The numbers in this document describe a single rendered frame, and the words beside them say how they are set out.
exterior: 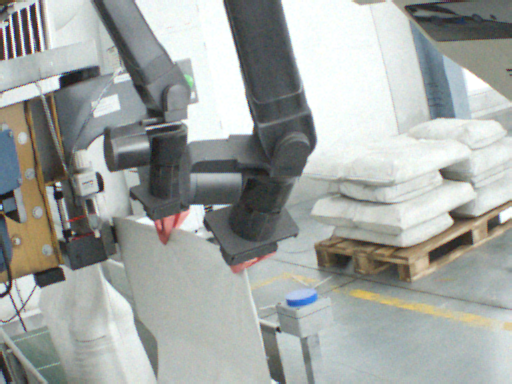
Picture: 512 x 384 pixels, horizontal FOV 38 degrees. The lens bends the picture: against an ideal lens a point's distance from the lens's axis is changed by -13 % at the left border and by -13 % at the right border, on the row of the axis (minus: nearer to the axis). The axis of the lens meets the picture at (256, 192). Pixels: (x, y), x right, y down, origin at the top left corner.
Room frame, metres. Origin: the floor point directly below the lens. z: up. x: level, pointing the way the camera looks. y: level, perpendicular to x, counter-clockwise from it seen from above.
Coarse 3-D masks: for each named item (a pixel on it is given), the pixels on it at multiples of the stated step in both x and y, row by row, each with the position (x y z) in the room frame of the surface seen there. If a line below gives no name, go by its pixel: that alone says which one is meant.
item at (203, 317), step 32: (128, 224) 1.40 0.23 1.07; (128, 256) 1.44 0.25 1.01; (160, 256) 1.30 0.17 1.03; (192, 256) 1.20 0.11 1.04; (160, 288) 1.33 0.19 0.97; (192, 288) 1.24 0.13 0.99; (224, 288) 1.09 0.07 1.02; (160, 320) 1.36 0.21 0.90; (192, 320) 1.26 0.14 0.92; (224, 320) 1.12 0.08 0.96; (256, 320) 1.02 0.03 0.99; (160, 352) 1.34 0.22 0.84; (192, 352) 1.26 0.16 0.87; (224, 352) 1.16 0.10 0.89; (256, 352) 1.04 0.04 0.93
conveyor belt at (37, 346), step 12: (12, 336) 2.98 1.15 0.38; (24, 336) 2.96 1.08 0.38; (36, 336) 2.94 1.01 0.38; (48, 336) 2.93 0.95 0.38; (24, 348) 2.80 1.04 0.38; (36, 348) 2.79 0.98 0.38; (48, 348) 2.77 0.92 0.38; (36, 360) 2.64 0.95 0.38; (48, 360) 2.63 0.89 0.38; (48, 372) 2.50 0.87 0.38; (60, 372) 2.49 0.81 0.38
